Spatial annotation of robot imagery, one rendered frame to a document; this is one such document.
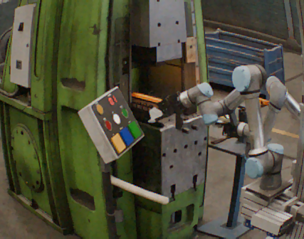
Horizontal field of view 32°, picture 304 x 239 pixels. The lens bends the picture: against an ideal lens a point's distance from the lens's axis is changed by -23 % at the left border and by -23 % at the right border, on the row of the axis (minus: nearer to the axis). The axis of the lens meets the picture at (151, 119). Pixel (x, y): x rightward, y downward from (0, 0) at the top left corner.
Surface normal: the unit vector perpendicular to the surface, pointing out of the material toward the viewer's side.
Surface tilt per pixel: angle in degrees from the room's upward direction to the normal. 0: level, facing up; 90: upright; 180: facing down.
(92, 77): 89
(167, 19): 90
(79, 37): 89
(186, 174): 90
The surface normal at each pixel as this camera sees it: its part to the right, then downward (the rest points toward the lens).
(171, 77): -0.71, 0.23
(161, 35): 0.70, 0.21
